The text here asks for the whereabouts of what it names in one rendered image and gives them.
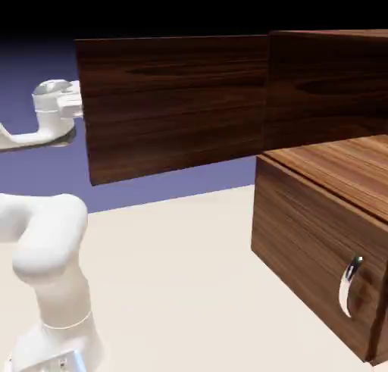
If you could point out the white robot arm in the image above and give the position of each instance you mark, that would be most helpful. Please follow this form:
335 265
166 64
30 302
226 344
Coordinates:
50 226

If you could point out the wide dark wood cabinet door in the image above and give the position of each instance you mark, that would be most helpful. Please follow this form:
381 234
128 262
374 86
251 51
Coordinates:
172 105

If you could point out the dark wood cabinet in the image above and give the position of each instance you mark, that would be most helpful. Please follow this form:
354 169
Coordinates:
327 90

